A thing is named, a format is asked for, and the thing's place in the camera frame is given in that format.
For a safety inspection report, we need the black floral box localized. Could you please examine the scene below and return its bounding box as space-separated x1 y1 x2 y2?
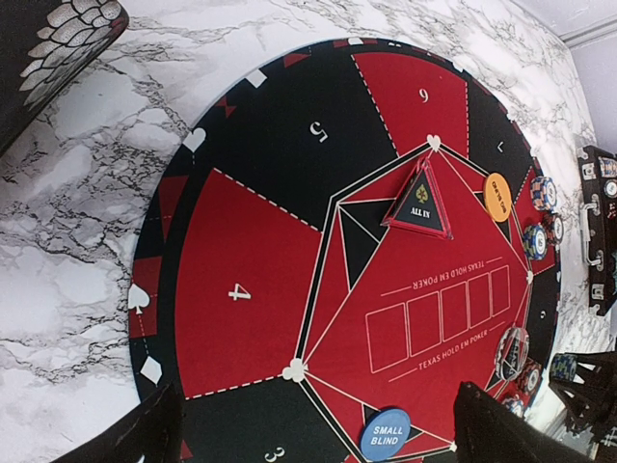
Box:
1 0 129 152

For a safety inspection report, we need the triangular all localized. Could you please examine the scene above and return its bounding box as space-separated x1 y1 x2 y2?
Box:
381 155 453 239

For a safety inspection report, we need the blue small blind button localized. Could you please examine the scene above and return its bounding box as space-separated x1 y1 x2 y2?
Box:
360 408 412 461

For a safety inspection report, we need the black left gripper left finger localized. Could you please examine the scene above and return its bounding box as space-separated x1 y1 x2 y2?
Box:
55 384 183 463

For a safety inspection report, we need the red brown poker chip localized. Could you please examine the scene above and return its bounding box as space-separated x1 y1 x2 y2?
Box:
517 363 542 395
542 213 564 246

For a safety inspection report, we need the round red black poker mat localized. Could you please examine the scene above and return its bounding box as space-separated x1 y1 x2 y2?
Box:
129 39 560 462

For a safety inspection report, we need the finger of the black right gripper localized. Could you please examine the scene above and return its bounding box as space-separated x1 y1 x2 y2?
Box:
550 351 616 446

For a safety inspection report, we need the black poker chip case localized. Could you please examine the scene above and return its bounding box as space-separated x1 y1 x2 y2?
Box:
577 145 616 316

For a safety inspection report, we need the clear round dealer button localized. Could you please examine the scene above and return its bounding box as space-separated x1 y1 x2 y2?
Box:
495 326 529 381

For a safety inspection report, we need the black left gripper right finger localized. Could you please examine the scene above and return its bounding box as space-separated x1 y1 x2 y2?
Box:
454 382 590 462

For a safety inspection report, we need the orange big blind button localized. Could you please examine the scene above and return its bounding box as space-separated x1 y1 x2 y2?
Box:
483 173 513 223

